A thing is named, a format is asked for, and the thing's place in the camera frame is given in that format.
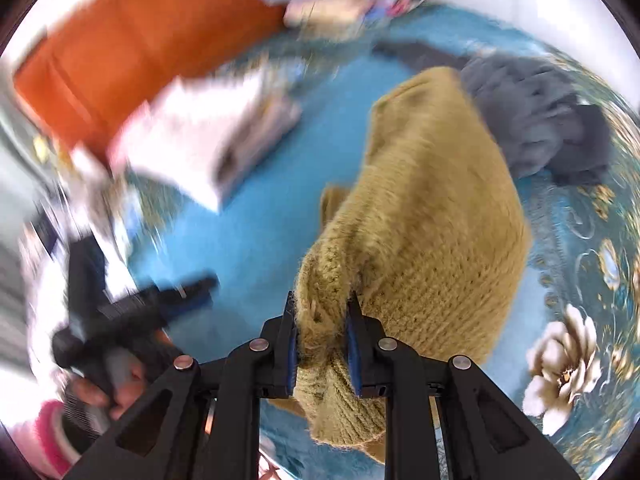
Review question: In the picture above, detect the mustard yellow knit sweater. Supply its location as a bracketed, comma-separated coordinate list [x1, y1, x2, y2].
[285, 67, 530, 460]

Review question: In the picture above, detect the person's left hand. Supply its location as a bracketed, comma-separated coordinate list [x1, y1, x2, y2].
[66, 330, 180, 420]

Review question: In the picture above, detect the pink sleeve cuff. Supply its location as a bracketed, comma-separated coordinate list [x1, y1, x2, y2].
[9, 400, 80, 479]

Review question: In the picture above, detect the blue floral bed sheet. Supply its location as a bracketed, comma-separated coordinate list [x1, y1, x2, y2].
[130, 6, 639, 479]

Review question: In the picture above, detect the pink white folded garment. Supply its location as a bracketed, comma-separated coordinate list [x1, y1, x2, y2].
[107, 68, 302, 212]

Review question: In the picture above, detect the orange wooden headboard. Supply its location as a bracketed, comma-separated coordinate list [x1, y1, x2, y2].
[13, 0, 284, 160]

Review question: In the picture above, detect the dark grey garment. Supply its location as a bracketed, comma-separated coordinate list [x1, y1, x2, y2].
[372, 41, 612, 186]

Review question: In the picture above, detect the cream floral folded quilt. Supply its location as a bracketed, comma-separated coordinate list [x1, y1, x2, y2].
[283, 0, 413, 37]

